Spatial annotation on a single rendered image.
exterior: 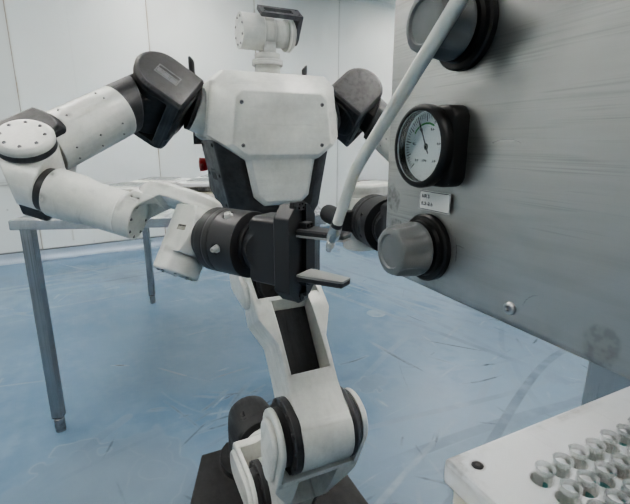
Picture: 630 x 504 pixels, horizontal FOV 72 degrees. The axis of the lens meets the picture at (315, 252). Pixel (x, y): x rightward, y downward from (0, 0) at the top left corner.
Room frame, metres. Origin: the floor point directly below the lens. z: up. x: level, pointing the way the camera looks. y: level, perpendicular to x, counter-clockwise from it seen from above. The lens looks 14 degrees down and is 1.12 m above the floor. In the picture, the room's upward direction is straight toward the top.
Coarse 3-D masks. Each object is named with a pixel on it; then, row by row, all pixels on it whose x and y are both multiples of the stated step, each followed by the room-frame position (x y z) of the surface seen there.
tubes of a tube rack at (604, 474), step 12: (612, 456) 0.25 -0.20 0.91; (624, 456) 0.25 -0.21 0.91; (600, 468) 0.24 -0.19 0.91; (612, 468) 0.24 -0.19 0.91; (624, 468) 0.24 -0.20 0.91; (576, 480) 0.23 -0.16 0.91; (588, 480) 0.23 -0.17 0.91; (600, 480) 0.23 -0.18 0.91; (612, 480) 0.23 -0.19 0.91; (624, 480) 0.22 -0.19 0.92; (588, 492) 0.22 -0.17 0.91; (612, 492) 0.22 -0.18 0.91; (624, 492) 0.22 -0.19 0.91
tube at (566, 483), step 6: (564, 480) 0.23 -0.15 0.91; (570, 480) 0.23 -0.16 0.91; (564, 486) 0.23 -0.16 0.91; (570, 486) 0.23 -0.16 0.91; (576, 486) 0.22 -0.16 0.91; (558, 492) 0.22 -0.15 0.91; (564, 492) 0.22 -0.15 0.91; (570, 492) 0.22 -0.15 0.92; (576, 492) 0.22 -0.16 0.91; (582, 492) 0.22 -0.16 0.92; (558, 498) 0.22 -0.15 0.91; (564, 498) 0.22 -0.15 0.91; (570, 498) 0.21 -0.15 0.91; (576, 498) 0.21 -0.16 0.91
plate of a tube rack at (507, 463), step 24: (576, 408) 0.31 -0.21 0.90; (600, 408) 0.31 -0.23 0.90; (624, 408) 0.31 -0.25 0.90; (528, 432) 0.28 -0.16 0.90; (552, 432) 0.28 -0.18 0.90; (576, 432) 0.28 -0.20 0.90; (456, 456) 0.26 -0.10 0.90; (480, 456) 0.26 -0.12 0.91; (504, 456) 0.26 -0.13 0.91; (528, 456) 0.26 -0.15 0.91; (456, 480) 0.24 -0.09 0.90; (480, 480) 0.24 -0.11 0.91; (504, 480) 0.24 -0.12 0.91; (528, 480) 0.24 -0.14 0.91
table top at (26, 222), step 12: (24, 216) 1.55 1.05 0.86; (156, 216) 1.55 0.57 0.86; (168, 216) 1.55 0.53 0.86; (12, 228) 1.47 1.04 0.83; (24, 228) 1.47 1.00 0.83; (36, 228) 1.48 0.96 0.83; (48, 228) 1.48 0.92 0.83; (60, 228) 1.48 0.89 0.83; (72, 228) 1.49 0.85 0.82; (84, 228) 1.49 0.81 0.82; (96, 228) 1.50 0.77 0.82
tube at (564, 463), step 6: (552, 456) 0.25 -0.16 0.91; (558, 456) 0.25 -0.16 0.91; (564, 456) 0.25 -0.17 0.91; (570, 456) 0.25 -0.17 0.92; (552, 462) 0.24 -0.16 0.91; (558, 462) 0.24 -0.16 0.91; (564, 462) 0.25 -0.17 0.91; (570, 462) 0.24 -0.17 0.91; (558, 468) 0.24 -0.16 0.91; (564, 468) 0.24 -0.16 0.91; (570, 468) 0.24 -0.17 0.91; (558, 474) 0.24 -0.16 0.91; (564, 474) 0.24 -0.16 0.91; (570, 474) 0.24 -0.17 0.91
